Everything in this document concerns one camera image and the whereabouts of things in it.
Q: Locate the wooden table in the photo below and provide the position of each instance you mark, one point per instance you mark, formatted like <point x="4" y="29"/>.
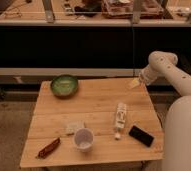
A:
<point x="95" y="104"/>

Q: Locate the green ceramic bowl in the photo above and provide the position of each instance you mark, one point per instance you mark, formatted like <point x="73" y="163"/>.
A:
<point x="64" y="86"/>

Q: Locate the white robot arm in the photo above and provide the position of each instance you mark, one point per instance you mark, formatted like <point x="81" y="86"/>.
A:
<point x="177" y="138"/>

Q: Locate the brown chocolate bar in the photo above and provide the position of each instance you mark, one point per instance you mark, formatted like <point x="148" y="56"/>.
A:
<point x="47" y="150"/>

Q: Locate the black smartphone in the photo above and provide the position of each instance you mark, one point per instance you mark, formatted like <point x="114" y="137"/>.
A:
<point x="141" y="136"/>

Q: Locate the long shelf bench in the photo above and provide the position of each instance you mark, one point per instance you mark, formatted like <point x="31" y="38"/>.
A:
<point x="53" y="13"/>

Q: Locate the white sponge block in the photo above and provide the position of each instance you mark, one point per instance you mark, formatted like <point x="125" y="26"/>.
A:
<point x="72" y="127"/>

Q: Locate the white plastic bottle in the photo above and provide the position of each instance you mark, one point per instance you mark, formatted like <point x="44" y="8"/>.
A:
<point x="120" y="120"/>

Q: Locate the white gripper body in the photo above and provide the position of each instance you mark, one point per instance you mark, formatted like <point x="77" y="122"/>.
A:
<point x="147" y="76"/>

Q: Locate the cluttered tray on shelf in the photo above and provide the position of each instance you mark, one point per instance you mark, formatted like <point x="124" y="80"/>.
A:
<point x="124" y="9"/>

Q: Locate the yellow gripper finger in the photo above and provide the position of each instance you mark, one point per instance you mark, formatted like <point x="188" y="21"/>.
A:
<point x="135" y="82"/>

